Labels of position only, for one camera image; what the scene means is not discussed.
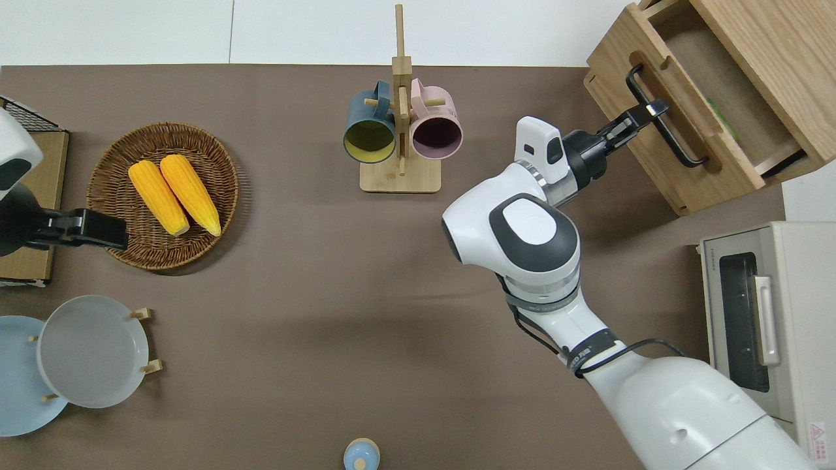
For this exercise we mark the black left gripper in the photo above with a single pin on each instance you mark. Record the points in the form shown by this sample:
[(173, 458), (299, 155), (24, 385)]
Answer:
[(55, 227)]

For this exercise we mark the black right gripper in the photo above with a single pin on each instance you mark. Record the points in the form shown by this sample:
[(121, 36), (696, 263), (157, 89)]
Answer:
[(586, 155)]

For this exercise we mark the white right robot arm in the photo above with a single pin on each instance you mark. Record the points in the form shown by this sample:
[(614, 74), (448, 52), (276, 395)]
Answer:
[(542, 241)]

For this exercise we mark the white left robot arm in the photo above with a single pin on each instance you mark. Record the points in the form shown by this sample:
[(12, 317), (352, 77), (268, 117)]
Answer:
[(13, 147)]

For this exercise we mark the round wicker basket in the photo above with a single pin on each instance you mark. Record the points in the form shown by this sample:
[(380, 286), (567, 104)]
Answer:
[(114, 170)]

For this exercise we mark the yellow corn cob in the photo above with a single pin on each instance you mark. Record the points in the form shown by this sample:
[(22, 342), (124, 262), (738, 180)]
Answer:
[(191, 192), (157, 196)]

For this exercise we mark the wooden plate rack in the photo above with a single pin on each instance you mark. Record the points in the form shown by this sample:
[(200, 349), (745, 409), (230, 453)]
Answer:
[(140, 314)]

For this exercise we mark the green flat item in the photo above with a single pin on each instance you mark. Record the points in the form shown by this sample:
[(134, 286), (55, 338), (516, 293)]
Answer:
[(723, 119)]

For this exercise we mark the grey plate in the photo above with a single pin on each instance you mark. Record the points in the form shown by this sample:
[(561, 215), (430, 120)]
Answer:
[(91, 352)]

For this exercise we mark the wooden cabinet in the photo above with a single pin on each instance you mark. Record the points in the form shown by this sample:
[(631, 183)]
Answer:
[(790, 59)]

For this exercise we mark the light blue plate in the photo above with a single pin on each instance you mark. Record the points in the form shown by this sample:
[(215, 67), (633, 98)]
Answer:
[(16, 385)]

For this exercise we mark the pink mug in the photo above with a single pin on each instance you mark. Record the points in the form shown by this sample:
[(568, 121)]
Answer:
[(436, 127)]

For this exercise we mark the beige toaster oven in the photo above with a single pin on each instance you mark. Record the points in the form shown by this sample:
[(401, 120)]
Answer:
[(797, 294)]

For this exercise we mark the wooden mug tree stand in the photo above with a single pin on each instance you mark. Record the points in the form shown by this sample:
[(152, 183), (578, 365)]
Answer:
[(400, 176)]

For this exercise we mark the dark blue mug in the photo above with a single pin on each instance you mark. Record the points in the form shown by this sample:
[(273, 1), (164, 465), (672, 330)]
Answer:
[(369, 127)]

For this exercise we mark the small blue cup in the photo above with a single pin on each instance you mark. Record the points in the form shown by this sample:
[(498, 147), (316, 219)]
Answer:
[(361, 455)]

